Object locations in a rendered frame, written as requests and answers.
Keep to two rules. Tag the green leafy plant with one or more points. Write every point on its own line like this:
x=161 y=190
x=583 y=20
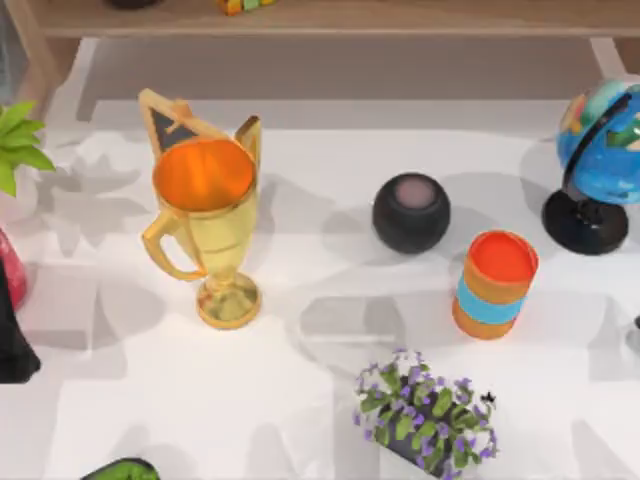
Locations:
x=20 y=145

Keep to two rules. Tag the gold trophy cup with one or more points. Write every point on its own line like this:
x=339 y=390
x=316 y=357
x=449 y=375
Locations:
x=220 y=235

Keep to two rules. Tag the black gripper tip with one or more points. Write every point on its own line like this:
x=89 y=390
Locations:
x=12 y=340

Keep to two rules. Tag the blue globe on black stand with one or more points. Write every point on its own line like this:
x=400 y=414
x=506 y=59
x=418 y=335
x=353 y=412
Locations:
x=600 y=165

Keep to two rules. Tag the black round speaker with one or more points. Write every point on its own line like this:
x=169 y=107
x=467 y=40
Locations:
x=411 y=215

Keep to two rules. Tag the purple flower plant pot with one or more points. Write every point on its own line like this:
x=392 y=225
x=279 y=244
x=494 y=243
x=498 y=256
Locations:
x=425 y=415

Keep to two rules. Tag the green plant in black pot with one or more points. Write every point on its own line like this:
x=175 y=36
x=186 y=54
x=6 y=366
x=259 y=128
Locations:
x=122 y=470

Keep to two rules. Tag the wooden shelf unit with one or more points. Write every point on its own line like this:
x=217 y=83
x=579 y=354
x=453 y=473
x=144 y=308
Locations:
x=320 y=20

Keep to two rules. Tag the red object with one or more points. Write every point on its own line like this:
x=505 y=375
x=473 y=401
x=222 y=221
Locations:
x=12 y=270

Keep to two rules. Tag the dark round object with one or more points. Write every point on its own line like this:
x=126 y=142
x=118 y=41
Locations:
x=135 y=2

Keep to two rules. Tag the orange and blue cup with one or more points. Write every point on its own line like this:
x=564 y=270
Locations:
x=492 y=295

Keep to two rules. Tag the colourful block toy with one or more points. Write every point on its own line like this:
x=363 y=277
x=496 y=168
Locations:
x=245 y=4

